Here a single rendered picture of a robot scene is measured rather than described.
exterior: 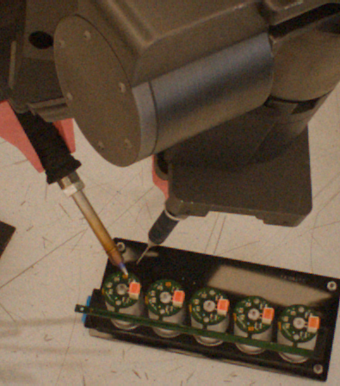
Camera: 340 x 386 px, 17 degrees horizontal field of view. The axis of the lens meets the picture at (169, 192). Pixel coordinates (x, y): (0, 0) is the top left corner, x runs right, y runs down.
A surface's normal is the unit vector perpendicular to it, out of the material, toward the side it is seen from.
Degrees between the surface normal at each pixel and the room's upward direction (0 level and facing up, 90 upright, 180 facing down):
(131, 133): 75
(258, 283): 0
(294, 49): 83
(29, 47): 18
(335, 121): 0
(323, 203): 0
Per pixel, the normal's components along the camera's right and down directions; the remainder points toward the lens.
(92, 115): -0.82, 0.39
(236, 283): -0.05, -0.43
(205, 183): 0.26, -0.42
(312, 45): -0.13, 0.87
